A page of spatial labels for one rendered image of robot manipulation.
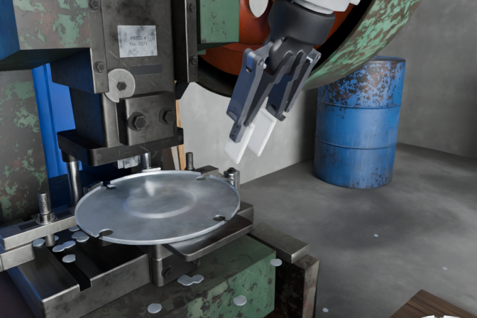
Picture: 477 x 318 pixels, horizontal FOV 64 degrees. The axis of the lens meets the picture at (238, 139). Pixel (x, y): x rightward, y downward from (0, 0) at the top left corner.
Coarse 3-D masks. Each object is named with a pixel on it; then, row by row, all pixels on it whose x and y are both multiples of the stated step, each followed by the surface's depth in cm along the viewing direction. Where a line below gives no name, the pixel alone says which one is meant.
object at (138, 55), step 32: (128, 0) 63; (160, 0) 67; (128, 32) 64; (160, 32) 68; (128, 64) 65; (160, 64) 69; (96, 96) 64; (128, 96) 65; (160, 96) 67; (96, 128) 66; (128, 128) 64; (160, 128) 68
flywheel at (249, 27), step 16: (240, 0) 96; (272, 0) 89; (368, 0) 72; (240, 16) 97; (336, 16) 74; (352, 16) 73; (240, 32) 98; (256, 32) 94; (336, 32) 76; (224, 48) 98; (240, 48) 96; (256, 48) 92; (320, 48) 79; (336, 48) 84; (224, 64) 99; (240, 64) 95
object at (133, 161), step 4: (136, 156) 76; (120, 160) 75; (124, 160) 75; (128, 160) 75; (132, 160) 76; (136, 160) 77; (116, 164) 75; (120, 164) 75; (124, 164) 75; (128, 164) 76; (132, 164) 76; (136, 164) 77
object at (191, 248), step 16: (224, 224) 62; (240, 224) 62; (192, 240) 58; (208, 240) 58; (224, 240) 58; (160, 256) 66; (176, 256) 68; (192, 256) 55; (160, 272) 67; (176, 272) 69
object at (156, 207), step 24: (96, 192) 74; (120, 192) 74; (144, 192) 72; (168, 192) 72; (192, 192) 74; (216, 192) 74; (96, 216) 65; (120, 216) 65; (144, 216) 64; (168, 216) 64; (192, 216) 65; (120, 240) 56; (144, 240) 57; (168, 240) 57
